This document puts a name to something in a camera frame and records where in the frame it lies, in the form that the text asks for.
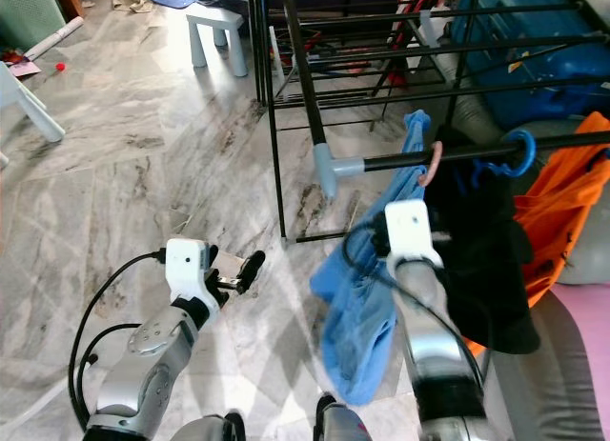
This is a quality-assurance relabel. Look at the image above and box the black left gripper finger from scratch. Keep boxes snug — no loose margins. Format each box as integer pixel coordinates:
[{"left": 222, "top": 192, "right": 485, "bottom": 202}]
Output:
[{"left": 238, "top": 251, "right": 266, "bottom": 294}]

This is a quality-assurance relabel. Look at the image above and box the light blue garment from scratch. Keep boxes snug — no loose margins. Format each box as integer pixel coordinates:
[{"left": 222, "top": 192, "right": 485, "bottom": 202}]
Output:
[{"left": 310, "top": 110, "right": 435, "bottom": 407}]

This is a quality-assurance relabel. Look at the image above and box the pink clothes hanger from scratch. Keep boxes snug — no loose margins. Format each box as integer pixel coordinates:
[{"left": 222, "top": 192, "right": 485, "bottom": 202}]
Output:
[{"left": 425, "top": 139, "right": 445, "bottom": 188}]

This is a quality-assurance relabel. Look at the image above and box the blue clothes hanger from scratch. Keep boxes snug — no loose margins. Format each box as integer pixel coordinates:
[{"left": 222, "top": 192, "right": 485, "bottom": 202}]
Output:
[{"left": 469, "top": 130, "right": 538, "bottom": 190}]

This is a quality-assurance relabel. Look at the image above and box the black metal drying rack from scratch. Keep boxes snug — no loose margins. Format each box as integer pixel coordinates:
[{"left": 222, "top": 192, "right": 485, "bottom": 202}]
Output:
[{"left": 248, "top": 0, "right": 610, "bottom": 244}]

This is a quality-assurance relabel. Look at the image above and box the black garment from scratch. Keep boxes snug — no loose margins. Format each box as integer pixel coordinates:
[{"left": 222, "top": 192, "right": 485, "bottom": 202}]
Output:
[{"left": 424, "top": 127, "right": 541, "bottom": 354}]

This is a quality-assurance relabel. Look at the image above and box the grey robot left leg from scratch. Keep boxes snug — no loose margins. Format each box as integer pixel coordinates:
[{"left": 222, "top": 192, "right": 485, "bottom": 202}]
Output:
[{"left": 179, "top": 412, "right": 246, "bottom": 441}]

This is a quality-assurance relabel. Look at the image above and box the orange garment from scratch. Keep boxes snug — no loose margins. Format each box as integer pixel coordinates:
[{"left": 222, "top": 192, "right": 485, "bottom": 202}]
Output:
[{"left": 515, "top": 131, "right": 610, "bottom": 304}]

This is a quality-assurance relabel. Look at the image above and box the pink sofa cover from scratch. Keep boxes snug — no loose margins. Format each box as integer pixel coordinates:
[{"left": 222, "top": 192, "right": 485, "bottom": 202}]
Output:
[{"left": 555, "top": 281, "right": 610, "bottom": 318}]

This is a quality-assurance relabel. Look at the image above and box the grey sofa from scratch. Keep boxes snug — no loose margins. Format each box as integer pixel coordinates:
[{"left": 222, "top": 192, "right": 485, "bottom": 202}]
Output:
[{"left": 486, "top": 117, "right": 610, "bottom": 441}]

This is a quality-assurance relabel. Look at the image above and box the blue storage bag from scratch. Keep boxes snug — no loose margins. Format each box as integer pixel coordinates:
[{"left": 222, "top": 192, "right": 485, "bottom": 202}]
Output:
[{"left": 450, "top": 0, "right": 610, "bottom": 128}]

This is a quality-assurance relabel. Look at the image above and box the pink paper sheet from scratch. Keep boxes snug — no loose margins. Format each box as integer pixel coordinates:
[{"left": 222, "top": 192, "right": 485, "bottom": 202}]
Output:
[{"left": 5, "top": 52, "right": 41, "bottom": 78}]

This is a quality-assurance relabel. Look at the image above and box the white rolled tube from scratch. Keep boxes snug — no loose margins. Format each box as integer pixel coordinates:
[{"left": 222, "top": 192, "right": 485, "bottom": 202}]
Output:
[{"left": 24, "top": 17, "right": 87, "bottom": 61}]

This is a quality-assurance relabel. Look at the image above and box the green folded mat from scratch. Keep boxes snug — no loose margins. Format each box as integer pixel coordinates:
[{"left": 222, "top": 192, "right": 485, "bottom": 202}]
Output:
[{"left": 0, "top": 0, "right": 70, "bottom": 51}]

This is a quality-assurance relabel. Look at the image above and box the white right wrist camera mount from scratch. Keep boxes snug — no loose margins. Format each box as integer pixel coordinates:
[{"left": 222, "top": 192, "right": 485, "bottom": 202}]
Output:
[{"left": 383, "top": 199, "right": 444, "bottom": 269}]

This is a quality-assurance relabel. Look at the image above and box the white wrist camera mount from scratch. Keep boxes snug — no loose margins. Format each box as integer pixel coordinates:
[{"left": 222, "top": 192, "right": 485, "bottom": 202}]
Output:
[
  {"left": 383, "top": 199, "right": 444, "bottom": 269},
  {"left": 164, "top": 238, "right": 218, "bottom": 304}
]

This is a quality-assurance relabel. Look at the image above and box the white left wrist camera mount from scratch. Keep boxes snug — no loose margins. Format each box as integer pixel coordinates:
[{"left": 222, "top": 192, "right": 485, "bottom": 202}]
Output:
[{"left": 164, "top": 238, "right": 218, "bottom": 304}]

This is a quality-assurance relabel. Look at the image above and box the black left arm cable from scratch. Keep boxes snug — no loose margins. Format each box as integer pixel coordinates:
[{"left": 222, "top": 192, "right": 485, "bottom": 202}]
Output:
[
  {"left": 69, "top": 252, "right": 168, "bottom": 432},
  {"left": 78, "top": 322, "right": 144, "bottom": 404}
]

